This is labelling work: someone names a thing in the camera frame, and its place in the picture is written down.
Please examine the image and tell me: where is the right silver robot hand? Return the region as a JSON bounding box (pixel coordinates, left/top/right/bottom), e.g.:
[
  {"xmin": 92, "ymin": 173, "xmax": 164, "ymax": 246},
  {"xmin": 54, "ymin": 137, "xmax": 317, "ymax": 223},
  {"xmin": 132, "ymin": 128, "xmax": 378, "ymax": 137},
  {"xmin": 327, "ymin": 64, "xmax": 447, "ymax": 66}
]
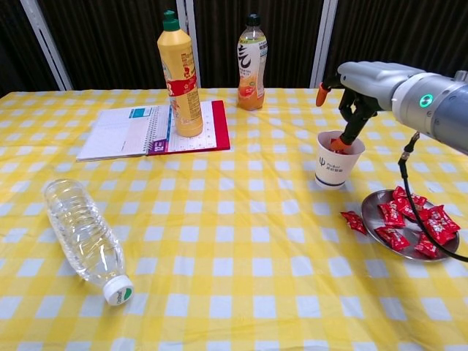
[{"xmin": 315, "ymin": 60, "xmax": 420, "ymax": 153}]

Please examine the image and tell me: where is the orange drink bottle black cap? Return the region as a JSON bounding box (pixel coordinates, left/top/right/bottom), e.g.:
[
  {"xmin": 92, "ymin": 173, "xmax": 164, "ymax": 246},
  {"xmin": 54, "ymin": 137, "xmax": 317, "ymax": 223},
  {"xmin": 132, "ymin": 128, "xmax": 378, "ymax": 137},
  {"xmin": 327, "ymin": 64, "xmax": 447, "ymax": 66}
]
[{"xmin": 236, "ymin": 13, "xmax": 268, "ymax": 111}]

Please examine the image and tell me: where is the open spiral notebook red cover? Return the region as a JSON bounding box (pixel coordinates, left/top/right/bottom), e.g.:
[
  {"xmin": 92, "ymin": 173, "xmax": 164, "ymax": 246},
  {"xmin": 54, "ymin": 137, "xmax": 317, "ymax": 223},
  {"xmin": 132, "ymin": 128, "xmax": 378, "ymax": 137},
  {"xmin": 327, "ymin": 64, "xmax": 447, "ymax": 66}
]
[{"xmin": 75, "ymin": 99, "xmax": 232, "ymax": 163}]

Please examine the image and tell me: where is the yellow white checkered tablecloth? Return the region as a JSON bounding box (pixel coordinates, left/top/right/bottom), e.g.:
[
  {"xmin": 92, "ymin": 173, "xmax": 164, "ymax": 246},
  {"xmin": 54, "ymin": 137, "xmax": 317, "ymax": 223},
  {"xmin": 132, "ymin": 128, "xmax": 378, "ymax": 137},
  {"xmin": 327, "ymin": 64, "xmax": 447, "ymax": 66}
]
[{"xmin": 0, "ymin": 86, "xmax": 468, "ymax": 351}]

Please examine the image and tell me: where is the white partition frame post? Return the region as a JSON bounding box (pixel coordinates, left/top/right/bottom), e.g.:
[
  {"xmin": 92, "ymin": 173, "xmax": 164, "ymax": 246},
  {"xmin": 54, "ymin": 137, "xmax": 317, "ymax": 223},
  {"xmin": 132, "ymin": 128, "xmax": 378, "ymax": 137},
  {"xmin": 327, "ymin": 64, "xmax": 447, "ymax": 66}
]
[
  {"xmin": 309, "ymin": 0, "xmax": 339, "ymax": 88},
  {"xmin": 175, "ymin": 0, "xmax": 202, "ymax": 88},
  {"xmin": 20, "ymin": 0, "xmax": 74, "ymax": 91}
]

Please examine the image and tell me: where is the round metal plate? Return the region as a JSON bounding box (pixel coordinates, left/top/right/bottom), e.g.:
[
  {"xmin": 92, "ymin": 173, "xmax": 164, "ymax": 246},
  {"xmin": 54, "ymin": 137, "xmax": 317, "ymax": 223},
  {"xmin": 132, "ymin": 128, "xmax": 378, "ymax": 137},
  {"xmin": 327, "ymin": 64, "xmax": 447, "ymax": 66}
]
[{"xmin": 361, "ymin": 188, "xmax": 461, "ymax": 263}]

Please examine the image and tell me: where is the clear plastic water bottle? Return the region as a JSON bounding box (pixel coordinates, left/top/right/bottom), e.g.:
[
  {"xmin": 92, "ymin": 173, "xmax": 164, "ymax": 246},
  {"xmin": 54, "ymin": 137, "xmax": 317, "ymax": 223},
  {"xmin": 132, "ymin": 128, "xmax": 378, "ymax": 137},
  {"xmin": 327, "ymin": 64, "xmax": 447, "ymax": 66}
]
[{"xmin": 42, "ymin": 178, "xmax": 135, "ymax": 307}]

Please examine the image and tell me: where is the dark ribbed partition panel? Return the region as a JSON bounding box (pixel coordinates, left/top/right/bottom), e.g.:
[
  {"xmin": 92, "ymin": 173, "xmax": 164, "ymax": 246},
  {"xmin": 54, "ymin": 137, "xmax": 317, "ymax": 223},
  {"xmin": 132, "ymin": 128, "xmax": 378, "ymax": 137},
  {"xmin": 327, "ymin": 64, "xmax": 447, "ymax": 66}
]
[
  {"xmin": 192, "ymin": 0, "xmax": 326, "ymax": 88},
  {"xmin": 0, "ymin": 0, "xmax": 61, "ymax": 98},
  {"xmin": 36, "ymin": 0, "xmax": 182, "ymax": 91},
  {"xmin": 323, "ymin": 0, "xmax": 468, "ymax": 88}
]

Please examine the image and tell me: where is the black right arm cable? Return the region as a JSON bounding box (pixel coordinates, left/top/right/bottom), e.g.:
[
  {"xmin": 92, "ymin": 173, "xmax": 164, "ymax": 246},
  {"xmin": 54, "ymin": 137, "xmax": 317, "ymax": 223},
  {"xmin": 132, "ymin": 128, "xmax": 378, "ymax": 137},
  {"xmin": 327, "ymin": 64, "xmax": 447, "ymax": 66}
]
[{"xmin": 397, "ymin": 131, "xmax": 468, "ymax": 263}]

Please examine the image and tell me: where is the yellow bottle green cap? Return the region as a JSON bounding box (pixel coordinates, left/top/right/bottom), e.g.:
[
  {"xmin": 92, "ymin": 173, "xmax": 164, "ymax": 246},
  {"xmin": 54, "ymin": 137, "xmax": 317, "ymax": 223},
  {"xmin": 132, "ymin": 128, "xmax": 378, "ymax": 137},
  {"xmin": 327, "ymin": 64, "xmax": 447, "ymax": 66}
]
[{"xmin": 156, "ymin": 10, "xmax": 205, "ymax": 139}]

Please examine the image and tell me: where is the white paper cup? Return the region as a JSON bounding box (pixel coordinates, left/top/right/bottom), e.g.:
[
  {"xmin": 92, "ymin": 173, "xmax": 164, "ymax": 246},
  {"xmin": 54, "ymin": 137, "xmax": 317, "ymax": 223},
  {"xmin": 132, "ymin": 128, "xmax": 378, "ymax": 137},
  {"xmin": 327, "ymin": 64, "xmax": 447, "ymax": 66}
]
[{"xmin": 314, "ymin": 130, "xmax": 366, "ymax": 190}]

